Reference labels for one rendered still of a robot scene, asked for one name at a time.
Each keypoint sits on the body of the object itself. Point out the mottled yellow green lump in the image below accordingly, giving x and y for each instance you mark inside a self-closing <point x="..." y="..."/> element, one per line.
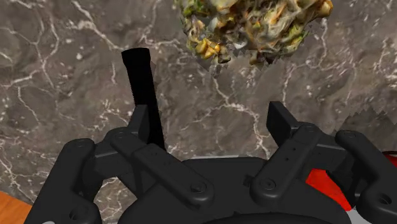
<point x="254" y="28"/>

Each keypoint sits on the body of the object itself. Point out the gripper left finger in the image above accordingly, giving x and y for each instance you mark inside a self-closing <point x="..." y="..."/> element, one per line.
<point x="169" y="173"/>

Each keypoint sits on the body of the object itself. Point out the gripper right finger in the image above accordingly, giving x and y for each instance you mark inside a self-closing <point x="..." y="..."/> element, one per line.
<point x="287" y="161"/>

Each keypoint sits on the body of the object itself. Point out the red robot stand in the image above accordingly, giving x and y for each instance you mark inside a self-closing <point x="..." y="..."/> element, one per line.
<point x="324" y="187"/>

